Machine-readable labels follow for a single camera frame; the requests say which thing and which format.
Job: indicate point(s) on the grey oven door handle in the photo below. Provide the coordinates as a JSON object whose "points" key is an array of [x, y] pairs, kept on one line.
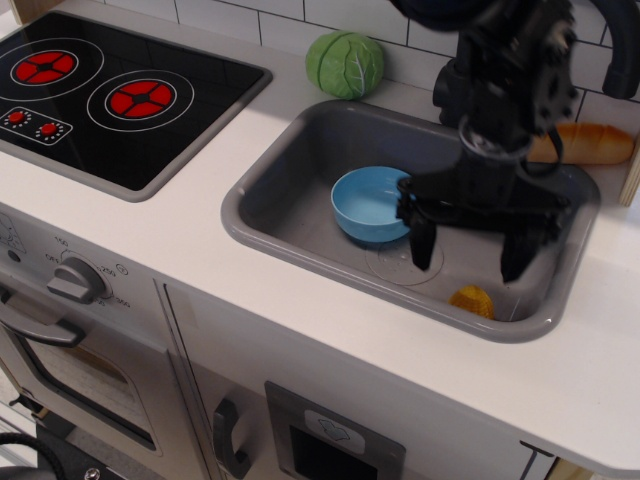
{"points": [[61, 333]]}

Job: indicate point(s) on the grey cabinet door handle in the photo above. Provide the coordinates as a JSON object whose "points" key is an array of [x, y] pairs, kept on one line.
{"points": [[236, 463]]}

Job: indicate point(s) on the black toy stovetop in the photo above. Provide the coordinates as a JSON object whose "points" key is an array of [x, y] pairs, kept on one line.
{"points": [[118, 111]]}

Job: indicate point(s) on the toy bread loaf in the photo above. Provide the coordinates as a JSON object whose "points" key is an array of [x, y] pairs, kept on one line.
{"points": [[594, 144]]}

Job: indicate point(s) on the yellow toy corn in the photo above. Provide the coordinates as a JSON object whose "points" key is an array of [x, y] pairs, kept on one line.
{"points": [[473, 299]]}

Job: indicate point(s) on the grey oven knob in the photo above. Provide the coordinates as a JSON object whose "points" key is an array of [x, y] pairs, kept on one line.
{"points": [[76, 280]]}

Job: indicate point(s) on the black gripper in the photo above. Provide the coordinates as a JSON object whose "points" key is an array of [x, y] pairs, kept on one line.
{"points": [[486, 192]]}

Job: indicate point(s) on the grey toy sink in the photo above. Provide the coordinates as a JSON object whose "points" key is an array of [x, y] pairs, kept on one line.
{"points": [[282, 206]]}

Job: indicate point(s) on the green toy cabbage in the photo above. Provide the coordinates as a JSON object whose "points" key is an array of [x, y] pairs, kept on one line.
{"points": [[345, 65]]}

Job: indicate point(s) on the toy oven door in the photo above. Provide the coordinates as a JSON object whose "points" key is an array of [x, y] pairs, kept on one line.
{"points": [[116, 386]]}

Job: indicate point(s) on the grey dispenser panel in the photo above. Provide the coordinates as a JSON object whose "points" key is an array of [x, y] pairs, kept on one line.
{"points": [[313, 442]]}

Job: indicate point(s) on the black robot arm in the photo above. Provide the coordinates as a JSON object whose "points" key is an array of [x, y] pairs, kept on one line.
{"points": [[515, 55]]}

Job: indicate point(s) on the blue plastic bowl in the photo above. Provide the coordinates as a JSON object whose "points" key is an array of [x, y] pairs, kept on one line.
{"points": [[364, 202]]}

